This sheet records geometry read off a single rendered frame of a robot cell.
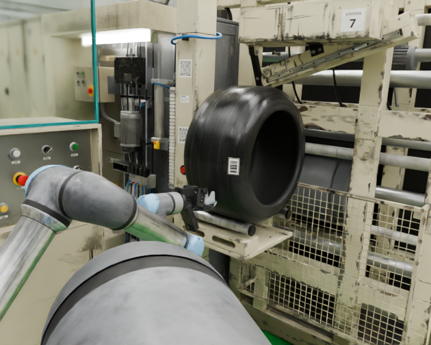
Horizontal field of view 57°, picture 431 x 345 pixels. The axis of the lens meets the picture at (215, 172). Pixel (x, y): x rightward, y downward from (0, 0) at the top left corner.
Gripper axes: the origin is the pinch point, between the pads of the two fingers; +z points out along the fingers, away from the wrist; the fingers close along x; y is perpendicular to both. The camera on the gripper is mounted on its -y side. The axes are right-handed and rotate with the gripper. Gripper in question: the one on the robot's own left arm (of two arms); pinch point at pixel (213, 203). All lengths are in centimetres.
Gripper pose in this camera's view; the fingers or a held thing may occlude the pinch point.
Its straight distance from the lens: 150.0
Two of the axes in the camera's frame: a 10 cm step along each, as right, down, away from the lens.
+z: 6.3, -0.3, 7.7
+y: 1.1, -9.9, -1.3
